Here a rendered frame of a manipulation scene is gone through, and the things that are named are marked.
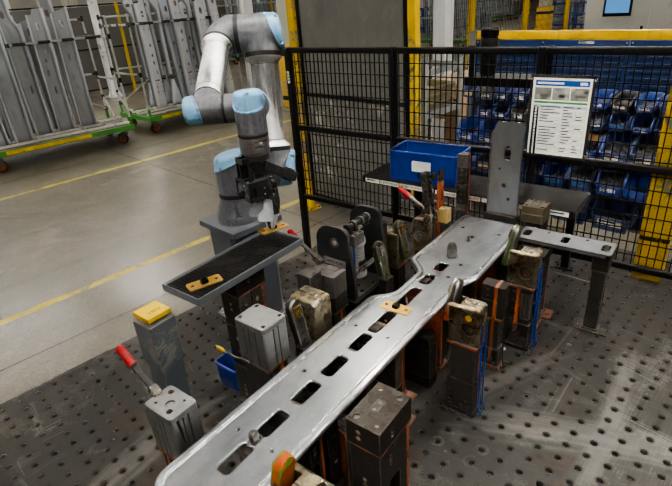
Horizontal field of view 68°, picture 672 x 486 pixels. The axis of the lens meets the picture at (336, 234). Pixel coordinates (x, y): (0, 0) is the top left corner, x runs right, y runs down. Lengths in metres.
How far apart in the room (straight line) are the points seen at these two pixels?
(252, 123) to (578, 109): 1.26
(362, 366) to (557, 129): 1.28
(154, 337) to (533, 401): 1.03
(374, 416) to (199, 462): 0.34
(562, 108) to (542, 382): 1.00
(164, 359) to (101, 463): 0.43
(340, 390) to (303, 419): 0.11
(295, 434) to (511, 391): 0.76
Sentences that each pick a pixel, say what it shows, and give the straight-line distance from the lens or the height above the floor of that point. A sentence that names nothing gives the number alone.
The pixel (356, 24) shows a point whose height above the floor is 1.58.
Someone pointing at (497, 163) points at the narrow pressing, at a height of 1.19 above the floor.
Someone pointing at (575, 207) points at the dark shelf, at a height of 1.03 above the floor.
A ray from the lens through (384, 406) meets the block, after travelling 1.05.
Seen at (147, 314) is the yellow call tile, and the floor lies 1.16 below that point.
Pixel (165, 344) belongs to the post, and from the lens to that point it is 1.22.
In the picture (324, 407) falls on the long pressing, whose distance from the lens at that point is 1.10.
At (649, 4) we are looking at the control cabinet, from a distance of 7.93.
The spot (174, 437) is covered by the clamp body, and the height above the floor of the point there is 1.02.
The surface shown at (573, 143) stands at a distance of 2.10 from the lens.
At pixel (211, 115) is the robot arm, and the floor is 1.51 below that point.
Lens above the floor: 1.76
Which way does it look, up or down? 25 degrees down
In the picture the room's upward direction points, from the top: 4 degrees counter-clockwise
